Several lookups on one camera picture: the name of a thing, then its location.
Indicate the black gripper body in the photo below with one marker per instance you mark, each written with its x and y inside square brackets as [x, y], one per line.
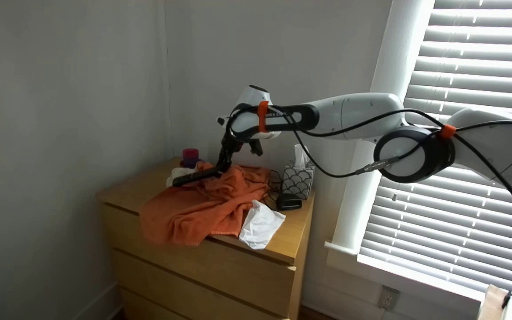
[227, 151]

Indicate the black TV remote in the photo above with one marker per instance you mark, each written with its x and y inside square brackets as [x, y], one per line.
[193, 176]

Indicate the orange towel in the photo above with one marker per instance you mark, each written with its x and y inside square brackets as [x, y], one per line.
[208, 204]

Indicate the white paper towel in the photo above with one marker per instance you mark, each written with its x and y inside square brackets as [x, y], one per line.
[259, 226]

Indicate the dark red candle jar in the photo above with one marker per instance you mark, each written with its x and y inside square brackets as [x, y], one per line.
[190, 158]

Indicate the small white soft object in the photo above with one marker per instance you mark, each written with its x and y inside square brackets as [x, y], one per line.
[176, 172]

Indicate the small black button device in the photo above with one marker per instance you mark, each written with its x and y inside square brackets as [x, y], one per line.
[288, 201]

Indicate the light wooden dresser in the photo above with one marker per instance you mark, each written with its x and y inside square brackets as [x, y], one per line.
[208, 272]

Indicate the large white window blinds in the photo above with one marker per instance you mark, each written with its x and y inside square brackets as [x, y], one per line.
[456, 231]

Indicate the brown cardboard box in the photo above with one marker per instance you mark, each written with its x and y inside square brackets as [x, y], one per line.
[490, 302]

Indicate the white window frame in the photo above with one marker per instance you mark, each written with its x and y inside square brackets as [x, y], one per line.
[355, 201]

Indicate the white wall outlet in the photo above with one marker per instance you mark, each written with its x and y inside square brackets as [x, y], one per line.
[387, 297]

